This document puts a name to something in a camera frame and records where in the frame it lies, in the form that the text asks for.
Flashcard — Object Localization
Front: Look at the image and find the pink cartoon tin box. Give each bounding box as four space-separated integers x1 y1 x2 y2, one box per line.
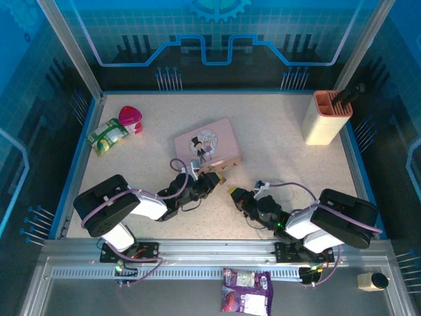
173 117 243 174

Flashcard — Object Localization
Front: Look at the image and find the blue table border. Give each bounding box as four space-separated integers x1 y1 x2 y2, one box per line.
48 88 388 240

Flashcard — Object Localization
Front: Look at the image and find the purple snack bag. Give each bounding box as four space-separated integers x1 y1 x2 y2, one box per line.
220 267 274 316

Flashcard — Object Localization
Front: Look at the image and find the pink lidded cup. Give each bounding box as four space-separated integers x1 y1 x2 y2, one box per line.
118 105 143 135

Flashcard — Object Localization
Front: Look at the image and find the green snack bag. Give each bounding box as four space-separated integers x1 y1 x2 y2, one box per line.
86 117 130 157

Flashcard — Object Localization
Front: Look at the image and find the cream holder with orange top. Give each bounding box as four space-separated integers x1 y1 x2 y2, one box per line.
301 90 354 146

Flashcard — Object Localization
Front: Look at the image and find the beige block with black cap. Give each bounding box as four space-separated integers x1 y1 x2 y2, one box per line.
357 272 390 292

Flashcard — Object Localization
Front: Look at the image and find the black tool in holder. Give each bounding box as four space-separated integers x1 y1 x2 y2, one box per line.
331 82 366 109

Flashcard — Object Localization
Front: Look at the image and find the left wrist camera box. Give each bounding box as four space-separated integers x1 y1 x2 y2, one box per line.
187 159 202 181

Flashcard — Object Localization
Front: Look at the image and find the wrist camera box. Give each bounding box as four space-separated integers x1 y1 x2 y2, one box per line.
253 179 272 196
187 159 202 181

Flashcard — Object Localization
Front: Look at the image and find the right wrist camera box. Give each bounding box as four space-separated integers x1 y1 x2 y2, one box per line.
253 179 272 196

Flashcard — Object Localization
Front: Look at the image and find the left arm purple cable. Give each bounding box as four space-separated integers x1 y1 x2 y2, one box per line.
80 157 198 287

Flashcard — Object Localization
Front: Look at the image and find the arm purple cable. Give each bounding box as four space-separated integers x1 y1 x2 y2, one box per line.
268 182 384 287
80 157 198 287

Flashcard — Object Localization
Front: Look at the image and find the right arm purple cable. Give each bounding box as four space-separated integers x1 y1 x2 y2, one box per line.
268 182 384 287

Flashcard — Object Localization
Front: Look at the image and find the aluminium table frame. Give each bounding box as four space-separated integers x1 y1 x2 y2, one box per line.
19 93 415 316

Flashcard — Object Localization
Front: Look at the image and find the slotted grey cable duct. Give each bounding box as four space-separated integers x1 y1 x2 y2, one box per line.
51 265 303 281

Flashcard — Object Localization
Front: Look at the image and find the aluminium frame post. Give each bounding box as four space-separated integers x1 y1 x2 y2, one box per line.
36 0 105 101
334 0 395 95

